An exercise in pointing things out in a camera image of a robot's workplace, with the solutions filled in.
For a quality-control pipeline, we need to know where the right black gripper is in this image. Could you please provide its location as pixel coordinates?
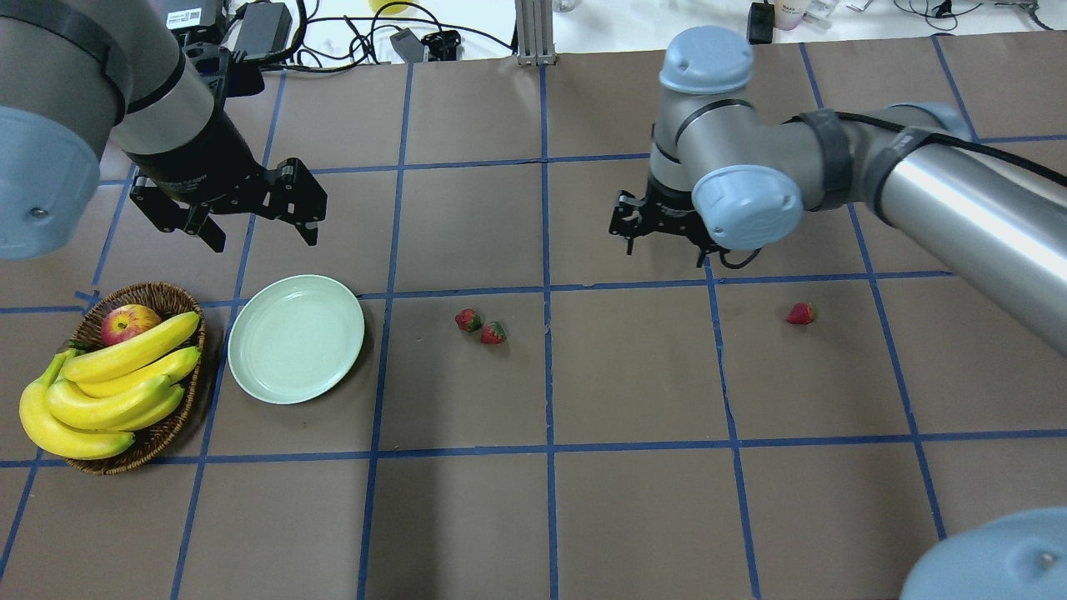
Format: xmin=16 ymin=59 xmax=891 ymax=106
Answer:
xmin=609 ymin=179 xmax=723 ymax=268

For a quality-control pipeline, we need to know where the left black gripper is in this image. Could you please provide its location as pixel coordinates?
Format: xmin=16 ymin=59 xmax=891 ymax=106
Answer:
xmin=129 ymin=158 xmax=328 ymax=253

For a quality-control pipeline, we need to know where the greenish red strawberry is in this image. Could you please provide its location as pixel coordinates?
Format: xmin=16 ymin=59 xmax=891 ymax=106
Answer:
xmin=479 ymin=322 xmax=508 ymax=345

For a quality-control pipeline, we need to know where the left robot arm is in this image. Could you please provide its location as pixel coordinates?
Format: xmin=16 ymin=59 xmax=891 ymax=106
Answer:
xmin=1 ymin=1 xmax=328 ymax=260

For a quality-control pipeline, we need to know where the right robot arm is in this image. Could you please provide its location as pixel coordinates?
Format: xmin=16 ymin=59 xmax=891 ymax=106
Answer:
xmin=609 ymin=23 xmax=1064 ymax=354

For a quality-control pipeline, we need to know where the light green plate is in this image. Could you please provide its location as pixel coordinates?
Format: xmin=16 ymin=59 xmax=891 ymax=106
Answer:
xmin=228 ymin=274 xmax=366 ymax=405

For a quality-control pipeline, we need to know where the wicker basket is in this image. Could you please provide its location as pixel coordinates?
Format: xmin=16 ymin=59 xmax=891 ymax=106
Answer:
xmin=60 ymin=282 xmax=213 ymax=476

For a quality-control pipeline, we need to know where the red apple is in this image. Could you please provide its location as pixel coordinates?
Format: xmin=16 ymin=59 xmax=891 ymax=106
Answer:
xmin=100 ymin=303 xmax=163 ymax=347

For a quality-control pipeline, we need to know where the black power adapter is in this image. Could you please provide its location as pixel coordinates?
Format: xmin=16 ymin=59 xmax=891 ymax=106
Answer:
xmin=228 ymin=1 xmax=293 ymax=64

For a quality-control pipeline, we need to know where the yellow banana bunch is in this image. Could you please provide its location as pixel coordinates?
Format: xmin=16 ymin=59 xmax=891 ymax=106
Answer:
xmin=18 ymin=311 xmax=201 ymax=460

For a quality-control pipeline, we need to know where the white paper cup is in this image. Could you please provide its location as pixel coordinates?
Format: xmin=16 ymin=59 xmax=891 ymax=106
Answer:
xmin=773 ymin=0 xmax=812 ymax=31

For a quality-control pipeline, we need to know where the aluminium frame post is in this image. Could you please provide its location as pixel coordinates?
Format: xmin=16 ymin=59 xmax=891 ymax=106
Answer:
xmin=514 ymin=0 xmax=558 ymax=66

